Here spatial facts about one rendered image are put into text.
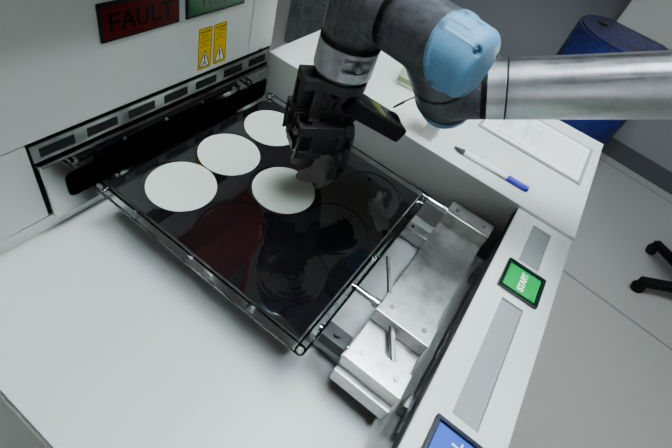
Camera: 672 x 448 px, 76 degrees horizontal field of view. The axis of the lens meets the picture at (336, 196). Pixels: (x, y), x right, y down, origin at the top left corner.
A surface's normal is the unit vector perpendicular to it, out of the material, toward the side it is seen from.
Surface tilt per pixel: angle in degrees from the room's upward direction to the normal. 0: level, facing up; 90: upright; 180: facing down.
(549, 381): 0
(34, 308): 0
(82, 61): 90
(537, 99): 86
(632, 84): 63
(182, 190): 1
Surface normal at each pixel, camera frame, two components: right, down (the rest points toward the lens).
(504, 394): 0.25, -0.67
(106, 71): 0.80, 0.55
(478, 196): -0.55, 0.50
